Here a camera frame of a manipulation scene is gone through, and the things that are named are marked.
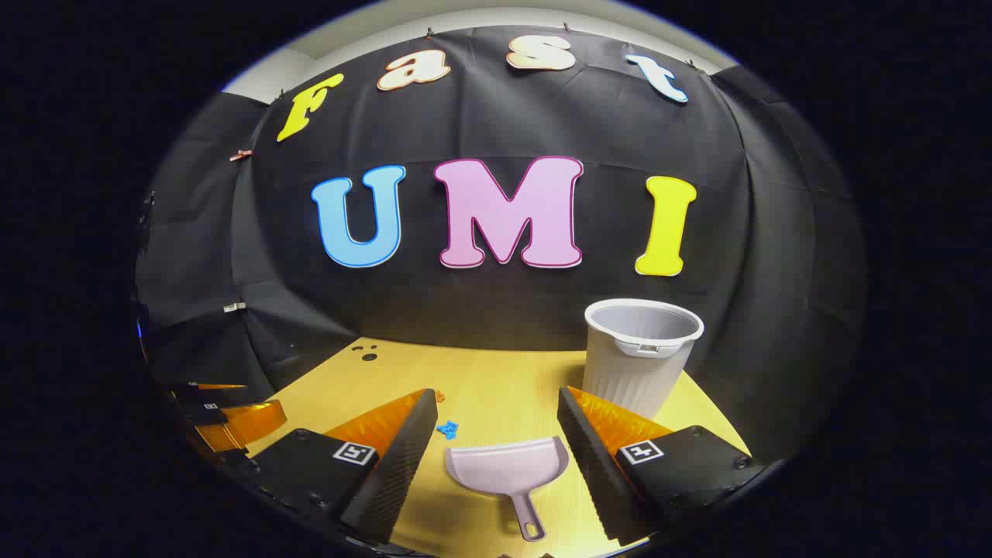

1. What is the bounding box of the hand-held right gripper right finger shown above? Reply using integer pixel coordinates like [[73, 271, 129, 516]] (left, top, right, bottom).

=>
[[556, 385, 769, 547]]

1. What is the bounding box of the wooden desktop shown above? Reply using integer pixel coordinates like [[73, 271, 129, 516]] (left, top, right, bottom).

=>
[[244, 336, 753, 558]]

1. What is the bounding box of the light purple dustpan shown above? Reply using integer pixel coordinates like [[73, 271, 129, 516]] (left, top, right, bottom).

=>
[[445, 436, 570, 542]]

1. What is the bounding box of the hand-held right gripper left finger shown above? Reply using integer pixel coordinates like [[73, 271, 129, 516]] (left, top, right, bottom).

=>
[[235, 387, 440, 545]]

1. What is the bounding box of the white ribbed garbage bin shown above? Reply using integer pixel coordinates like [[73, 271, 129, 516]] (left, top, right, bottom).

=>
[[581, 298, 705, 419]]

